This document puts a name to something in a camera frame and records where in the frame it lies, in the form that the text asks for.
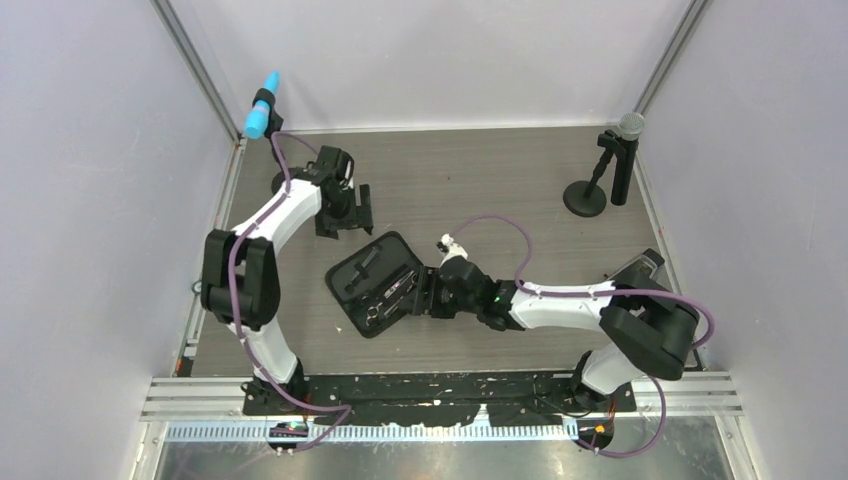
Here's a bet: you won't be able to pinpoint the black microphone stand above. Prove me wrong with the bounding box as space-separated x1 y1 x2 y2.
264 110 285 195
562 130 623 218

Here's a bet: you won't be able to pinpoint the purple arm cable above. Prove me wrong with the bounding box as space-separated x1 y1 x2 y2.
447 214 717 461
226 129 354 453

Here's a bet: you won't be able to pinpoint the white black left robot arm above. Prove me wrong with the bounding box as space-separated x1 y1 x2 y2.
200 146 374 414

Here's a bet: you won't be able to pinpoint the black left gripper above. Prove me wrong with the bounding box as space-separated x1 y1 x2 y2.
316 184 371 240

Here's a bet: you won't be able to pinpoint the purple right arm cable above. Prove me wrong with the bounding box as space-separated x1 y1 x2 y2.
447 214 717 461

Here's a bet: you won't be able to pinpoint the black hair clip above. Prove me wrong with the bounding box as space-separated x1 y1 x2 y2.
347 246 382 292

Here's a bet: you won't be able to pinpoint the silver thinning scissors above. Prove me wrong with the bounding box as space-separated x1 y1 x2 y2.
362 292 405 328

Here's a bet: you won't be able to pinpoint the clear black box device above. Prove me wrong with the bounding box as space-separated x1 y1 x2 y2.
604 248 665 284

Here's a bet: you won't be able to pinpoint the aluminium frame rail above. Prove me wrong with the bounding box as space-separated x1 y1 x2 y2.
141 372 744 443

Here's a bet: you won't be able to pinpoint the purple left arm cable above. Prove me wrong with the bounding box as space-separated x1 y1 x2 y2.
226 129 354 453

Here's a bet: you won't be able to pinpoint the black silver microphone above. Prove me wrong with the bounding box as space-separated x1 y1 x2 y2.
611 112 645 206

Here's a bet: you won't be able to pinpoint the blue microphone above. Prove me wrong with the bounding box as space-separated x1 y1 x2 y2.
243 71 284 140

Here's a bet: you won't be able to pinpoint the black right microphone stand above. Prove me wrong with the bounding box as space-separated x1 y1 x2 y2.
562 130 623 218

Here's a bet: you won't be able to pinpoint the black left microphone stand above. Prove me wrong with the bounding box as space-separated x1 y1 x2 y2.
264 110 285 195

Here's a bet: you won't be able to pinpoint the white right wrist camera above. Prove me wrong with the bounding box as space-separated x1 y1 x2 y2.
436 233 468 264

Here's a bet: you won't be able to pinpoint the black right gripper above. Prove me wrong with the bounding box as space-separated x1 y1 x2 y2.
400 264 480 319

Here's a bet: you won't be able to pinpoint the black mounting base plate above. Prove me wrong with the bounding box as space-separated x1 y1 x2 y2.
242 370 637 428

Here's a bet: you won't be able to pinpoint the silver hair scissors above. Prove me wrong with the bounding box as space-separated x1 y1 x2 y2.
365 266 417 296

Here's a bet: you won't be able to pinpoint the black zip tool case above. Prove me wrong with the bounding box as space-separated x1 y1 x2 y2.
324 231 423 339

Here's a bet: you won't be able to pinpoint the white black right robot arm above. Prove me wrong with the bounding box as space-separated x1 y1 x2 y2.
414 256 699 411

